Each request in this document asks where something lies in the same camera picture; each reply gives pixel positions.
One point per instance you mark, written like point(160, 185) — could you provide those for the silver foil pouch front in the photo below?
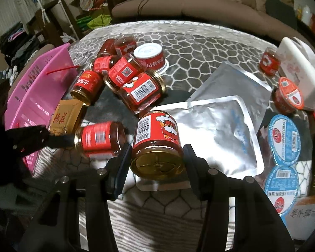
point(220, 130)

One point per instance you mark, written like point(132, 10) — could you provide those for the pile of folded clothes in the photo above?
point(17, 46)

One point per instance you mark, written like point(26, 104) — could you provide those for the brown three-seat sofa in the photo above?
point(245, 15)

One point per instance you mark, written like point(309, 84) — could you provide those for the red sauce jar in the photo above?
point(157, 153)

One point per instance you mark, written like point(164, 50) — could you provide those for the brown tea packet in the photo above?
point(66, 117)

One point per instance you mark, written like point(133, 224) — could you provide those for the white tissue box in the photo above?
point(298, 65)

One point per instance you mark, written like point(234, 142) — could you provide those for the red lidded cup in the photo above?
point(288, 97)

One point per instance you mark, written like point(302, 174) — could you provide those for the blue lid cup middle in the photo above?
point(281, 187)

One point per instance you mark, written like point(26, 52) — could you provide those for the pink plastic basket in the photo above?
point(37, 94)

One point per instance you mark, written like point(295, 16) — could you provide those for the silver foil pouch rear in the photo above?
point(229, 80)

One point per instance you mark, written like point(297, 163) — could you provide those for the silver foil pouch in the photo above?
point(229, 80)
point(220, 130)

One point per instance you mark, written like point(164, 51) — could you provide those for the dark green cushion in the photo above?
point(281, 12)

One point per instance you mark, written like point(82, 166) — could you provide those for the white lid red tub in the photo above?
point(151, 56)

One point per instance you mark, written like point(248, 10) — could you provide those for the small red jar by tissue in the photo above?
point(270, 62)

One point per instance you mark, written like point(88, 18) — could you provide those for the blue lid cup upper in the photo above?
point(284, 140)

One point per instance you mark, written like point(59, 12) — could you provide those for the blue lid cup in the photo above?
point(281, 187)
point(284, 140)

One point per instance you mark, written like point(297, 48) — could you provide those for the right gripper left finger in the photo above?
point(118, 168)

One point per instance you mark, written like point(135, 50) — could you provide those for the white garment steamer stand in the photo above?
point(64, 13)

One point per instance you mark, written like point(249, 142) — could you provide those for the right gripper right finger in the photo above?
point(197, 170)

